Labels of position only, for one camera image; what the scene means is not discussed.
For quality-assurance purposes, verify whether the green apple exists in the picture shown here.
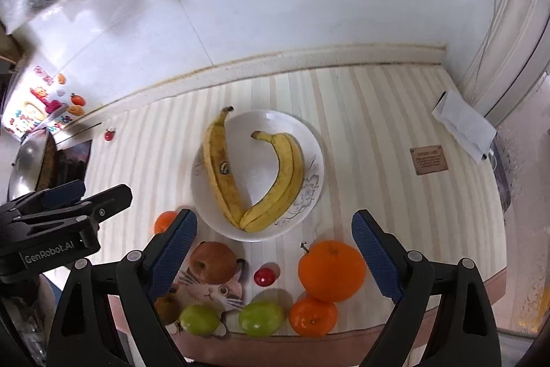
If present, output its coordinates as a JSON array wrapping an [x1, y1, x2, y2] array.
[[239, 301, 286, 337], [179, 305, 219, 336]]

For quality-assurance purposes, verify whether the brown label patch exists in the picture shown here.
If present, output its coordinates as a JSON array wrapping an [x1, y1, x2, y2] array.
[[410, 145, 448, 176]]

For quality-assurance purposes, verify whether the small mandarin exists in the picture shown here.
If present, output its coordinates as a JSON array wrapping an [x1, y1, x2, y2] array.
[[288, 296, 338, 338], [154, 211, 178, 234]]

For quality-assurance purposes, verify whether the red brown apple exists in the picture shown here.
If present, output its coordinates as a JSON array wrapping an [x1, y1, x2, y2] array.
[[189, 241, 237, 284]]

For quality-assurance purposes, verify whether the striped tablecloth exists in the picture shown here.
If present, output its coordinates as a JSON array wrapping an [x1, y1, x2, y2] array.
[[85, 65, 507, 307]]

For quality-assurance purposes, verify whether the steel pot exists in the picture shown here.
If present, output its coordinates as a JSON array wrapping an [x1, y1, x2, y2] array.
[[8, 129, 57, 200]]

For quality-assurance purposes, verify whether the long spotted banana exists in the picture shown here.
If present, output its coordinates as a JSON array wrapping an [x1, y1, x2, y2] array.
[[202, 106, 245, 228]]

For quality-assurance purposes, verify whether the small red tomato magnet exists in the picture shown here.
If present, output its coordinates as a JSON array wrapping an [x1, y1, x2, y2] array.
[[104, 128, 116, 142]]

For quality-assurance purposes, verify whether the white floral plate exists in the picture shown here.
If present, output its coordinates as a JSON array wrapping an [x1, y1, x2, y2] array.
[[191, 110, 325, 242]]

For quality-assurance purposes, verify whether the dark brown apple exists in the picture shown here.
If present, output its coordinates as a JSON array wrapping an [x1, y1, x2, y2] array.
[[154, 292, 182, 326]]

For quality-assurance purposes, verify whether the cat print mat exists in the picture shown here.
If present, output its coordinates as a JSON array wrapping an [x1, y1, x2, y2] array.
[[169, 258, 247, 338]]

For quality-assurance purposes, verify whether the large orange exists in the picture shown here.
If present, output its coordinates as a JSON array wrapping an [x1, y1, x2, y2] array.
[[297, 240, 367, 303]]

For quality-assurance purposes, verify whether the short yellow banana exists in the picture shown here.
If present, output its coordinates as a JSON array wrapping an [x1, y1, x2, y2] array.
[[240, 130, 305, 233]]

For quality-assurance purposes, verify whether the white folded paper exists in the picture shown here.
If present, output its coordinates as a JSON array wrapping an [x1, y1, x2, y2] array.
[[432, 89, 497, 163]]

